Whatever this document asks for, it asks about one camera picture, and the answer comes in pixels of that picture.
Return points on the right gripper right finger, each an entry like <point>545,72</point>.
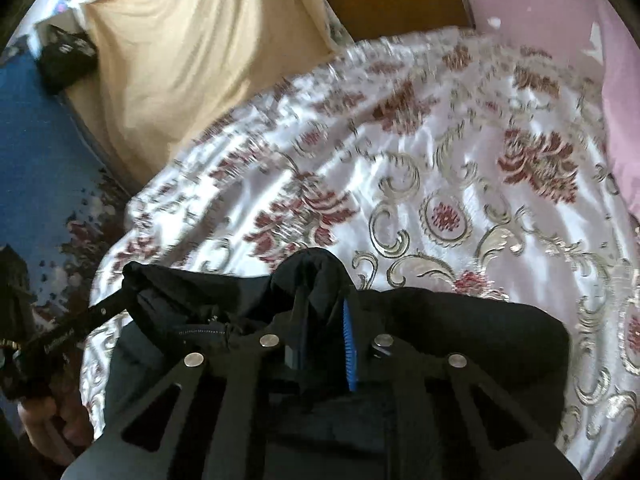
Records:
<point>475,388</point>

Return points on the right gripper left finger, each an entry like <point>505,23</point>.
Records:
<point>208,418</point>

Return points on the floral satin bedspread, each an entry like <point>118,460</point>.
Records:
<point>441,160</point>

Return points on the blue patterned cartoon fabric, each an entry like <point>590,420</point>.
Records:
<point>61,211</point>

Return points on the person's left hand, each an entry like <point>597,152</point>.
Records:
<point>56,426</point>

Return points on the beige draped cloth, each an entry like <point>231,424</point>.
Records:
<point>169,68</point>

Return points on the pink curtain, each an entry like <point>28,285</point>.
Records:
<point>620,95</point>

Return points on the black bag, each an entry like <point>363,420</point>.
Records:
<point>65,58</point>

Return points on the dark green large garment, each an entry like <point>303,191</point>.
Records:
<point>173,313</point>

